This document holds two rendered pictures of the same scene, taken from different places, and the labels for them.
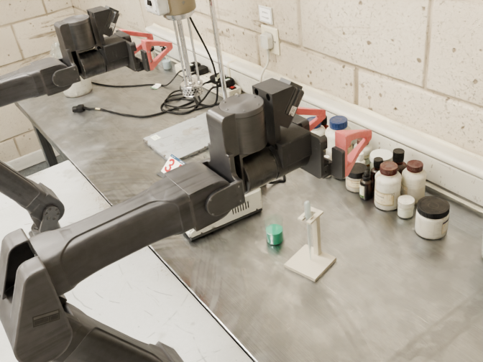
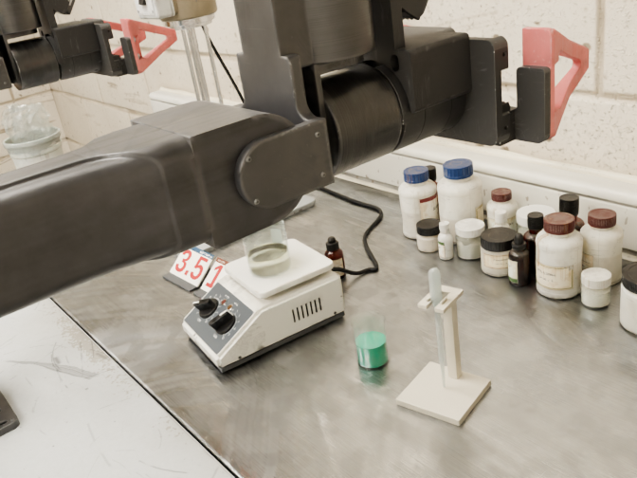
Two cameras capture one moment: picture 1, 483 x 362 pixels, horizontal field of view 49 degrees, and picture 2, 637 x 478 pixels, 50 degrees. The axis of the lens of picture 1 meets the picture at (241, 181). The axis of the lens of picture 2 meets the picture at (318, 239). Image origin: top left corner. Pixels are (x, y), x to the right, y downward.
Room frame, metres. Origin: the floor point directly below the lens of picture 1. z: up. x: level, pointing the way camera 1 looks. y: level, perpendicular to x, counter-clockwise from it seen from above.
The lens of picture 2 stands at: (0.21, 0.04, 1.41)
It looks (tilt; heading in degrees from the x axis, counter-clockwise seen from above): 25 degrees down; 356
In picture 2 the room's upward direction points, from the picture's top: 9 degrees counter-clockwise
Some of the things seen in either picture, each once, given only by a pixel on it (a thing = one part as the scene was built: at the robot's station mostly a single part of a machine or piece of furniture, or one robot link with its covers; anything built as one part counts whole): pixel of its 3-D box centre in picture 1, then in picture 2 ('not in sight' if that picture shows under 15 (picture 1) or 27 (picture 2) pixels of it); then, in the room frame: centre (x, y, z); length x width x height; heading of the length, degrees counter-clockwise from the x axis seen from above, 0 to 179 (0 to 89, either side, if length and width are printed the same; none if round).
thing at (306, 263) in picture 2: not in sight; (278, 266); (1.08, 0.04, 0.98); 0.12 x 0.12 x 0.01; 24
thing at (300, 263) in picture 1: (308, 240); (440, 348); (0.84, -0.12, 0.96); 0.08 x 0.08 x 0.13; 44
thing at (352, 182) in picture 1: (356, 177); (499, 251); (1.09, -0.29, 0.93); 0.05 x 0.05 x 0.06
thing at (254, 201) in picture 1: (218, 199); (267, 300); (1.07, 0.06, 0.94); 0.22 x 0.13 x 0.08; 114
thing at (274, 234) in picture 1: (274, 229); (371, 340); (0.93, -0.06, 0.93); 0.04 x 0.04 x 0.06
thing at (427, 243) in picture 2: not in sight; (429, 235); (1.20, -0.21, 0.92); 0.04 x 0.04 x 0.04
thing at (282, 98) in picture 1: (283, 115); (404, 4); (0.64, -0.07, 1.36); 0.07 x 0.06 x 0.11; 31
